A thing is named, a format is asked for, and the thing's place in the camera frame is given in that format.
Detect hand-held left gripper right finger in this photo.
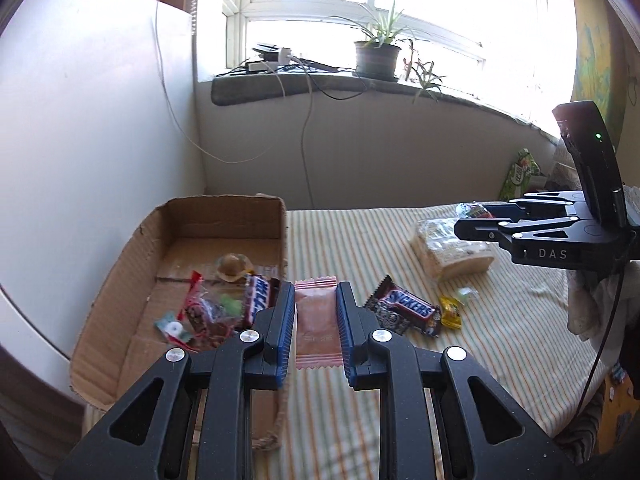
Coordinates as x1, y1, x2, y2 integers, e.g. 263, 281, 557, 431
335, 281, 576, 480

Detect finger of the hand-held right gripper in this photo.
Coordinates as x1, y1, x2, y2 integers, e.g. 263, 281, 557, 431
454, 216, 583, 251
482, 194, 591, 223

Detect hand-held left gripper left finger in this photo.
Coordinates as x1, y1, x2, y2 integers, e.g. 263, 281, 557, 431
52, 281, 297, 480

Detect clear cookie packet red ends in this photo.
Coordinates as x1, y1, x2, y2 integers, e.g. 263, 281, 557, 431
182, 271, 251, 346
456, 201, 496, 221

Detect pink wafer packet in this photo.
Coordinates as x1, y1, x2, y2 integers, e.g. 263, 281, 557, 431
294, 276, 343, 371

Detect bread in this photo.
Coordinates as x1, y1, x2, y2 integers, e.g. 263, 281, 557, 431
410, 215, 496, 278

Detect brown chocolate bar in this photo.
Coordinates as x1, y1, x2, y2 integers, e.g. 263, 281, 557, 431
246, 275, 280, 330
382, 282, 443, 336

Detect black patterned candy packet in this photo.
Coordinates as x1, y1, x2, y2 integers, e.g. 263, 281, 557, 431
364, 276, 441, 337

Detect yellow candy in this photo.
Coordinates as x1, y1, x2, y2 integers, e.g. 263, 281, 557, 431
439, 296, 463, 331

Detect teal candy packet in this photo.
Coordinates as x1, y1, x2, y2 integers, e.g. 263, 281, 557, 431
154, 311, 193, 347

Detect brown cardboard box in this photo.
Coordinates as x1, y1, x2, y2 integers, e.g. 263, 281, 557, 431
67, 194, 291, 453

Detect green carton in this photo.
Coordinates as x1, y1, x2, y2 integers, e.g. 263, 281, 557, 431
497, 147, 548, 201

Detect striped tablecloth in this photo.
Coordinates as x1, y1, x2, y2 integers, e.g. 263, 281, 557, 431
82, 203, 623, 480

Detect small aloe plant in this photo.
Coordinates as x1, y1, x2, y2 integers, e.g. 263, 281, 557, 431
400, 40, 448, 106

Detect potted spider plant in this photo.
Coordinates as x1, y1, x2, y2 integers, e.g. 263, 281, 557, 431
325, 0, 416, 82

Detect white power strip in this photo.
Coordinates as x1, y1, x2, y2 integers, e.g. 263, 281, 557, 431
245, 47, 301, 75

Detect white refrigerator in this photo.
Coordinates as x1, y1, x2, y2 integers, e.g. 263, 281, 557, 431
0, 0, 208, 361

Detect wall map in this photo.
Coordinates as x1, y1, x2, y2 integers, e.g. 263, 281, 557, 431
565, 0, 631, 151

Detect grey hanging cable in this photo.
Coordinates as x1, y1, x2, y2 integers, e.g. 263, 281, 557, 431
299, 67, 321, 208

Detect white hanging cable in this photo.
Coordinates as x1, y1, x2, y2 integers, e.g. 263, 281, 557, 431
152, 0, 281, 165

